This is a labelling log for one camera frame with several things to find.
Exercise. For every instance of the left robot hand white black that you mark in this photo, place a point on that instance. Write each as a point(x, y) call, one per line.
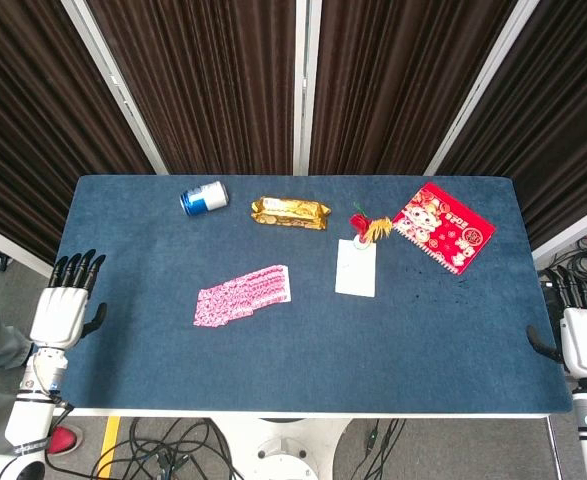
point(58, 315)

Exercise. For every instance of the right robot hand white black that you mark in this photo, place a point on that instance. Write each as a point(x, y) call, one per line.
point(585, 345)

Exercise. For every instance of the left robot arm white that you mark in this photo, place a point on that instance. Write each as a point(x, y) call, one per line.
point(29, 422)

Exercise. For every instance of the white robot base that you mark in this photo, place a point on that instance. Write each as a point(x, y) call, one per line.
point(298, 447)

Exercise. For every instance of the spread of red playing cards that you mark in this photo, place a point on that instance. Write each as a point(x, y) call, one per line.
point(258, 287)

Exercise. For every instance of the red emergency stop button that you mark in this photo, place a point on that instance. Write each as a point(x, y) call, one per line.
point(63, 440)

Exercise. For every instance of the red festive envelope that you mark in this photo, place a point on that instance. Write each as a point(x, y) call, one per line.
point(443, 227)

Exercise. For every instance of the blue white drink can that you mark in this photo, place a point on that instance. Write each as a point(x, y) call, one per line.
point(205, 198)

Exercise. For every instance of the dark brown pleated curtain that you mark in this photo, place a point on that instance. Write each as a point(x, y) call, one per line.
point(398, 85)
point(213, 85)
point(563, 125)
point(33, 125)

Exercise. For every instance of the white paper card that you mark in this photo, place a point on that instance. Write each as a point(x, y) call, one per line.
point(355, 272)

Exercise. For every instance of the blue fabric table cover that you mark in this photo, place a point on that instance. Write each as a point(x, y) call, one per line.
point(298, 360)

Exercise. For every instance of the red yellow feather shuttlecock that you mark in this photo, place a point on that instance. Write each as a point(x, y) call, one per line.
point(368, 227)

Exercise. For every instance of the gold biscuit packet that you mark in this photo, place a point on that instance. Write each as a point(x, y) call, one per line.
point(290, 213)

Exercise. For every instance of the white partition frame post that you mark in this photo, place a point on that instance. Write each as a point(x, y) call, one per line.
point(115, 87)
point(480, 90)
point(307, 85)
point(573, 232)
point(8, 245)

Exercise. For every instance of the white table frame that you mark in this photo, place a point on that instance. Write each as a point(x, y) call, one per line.
point(313, 414)

